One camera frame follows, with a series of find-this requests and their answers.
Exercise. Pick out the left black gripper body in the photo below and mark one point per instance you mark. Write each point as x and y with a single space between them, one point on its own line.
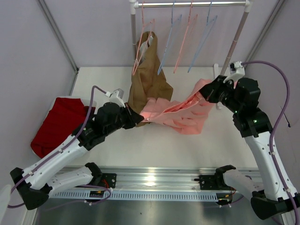
125 120

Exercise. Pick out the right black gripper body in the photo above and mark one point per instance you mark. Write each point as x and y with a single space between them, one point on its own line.
213 87

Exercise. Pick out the pink pleated skirt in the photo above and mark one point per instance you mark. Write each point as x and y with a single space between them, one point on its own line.
186 117

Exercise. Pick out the blue wire hanger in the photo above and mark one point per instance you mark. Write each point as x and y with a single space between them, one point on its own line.
210 22
175 22

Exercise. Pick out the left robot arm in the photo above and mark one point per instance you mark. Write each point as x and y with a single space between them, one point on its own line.
37 183

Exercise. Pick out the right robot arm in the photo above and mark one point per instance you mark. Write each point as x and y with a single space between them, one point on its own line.
275 194

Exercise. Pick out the brown skirt on hanger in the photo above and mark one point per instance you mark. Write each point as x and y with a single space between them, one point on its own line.
147 82

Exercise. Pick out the pink hanger holding brown skirt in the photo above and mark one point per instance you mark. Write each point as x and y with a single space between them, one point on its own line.
140 46

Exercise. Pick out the red garment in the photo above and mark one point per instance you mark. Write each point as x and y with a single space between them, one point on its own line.
66 115

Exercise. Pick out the white metal clothes rack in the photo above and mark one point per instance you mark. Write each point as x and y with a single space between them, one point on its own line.
247 3

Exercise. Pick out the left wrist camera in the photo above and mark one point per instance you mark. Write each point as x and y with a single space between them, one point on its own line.
116 97

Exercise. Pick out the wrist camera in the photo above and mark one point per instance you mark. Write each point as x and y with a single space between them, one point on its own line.
116 97
237 71

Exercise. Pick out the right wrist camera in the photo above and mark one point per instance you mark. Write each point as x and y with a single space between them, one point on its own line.
237 71

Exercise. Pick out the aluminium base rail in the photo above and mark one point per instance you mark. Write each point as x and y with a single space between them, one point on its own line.
157 178

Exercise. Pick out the pink wire hanger middle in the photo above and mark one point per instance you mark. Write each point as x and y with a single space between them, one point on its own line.
189 29

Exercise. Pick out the slotted cable duct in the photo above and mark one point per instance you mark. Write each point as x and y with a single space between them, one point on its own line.
138 195

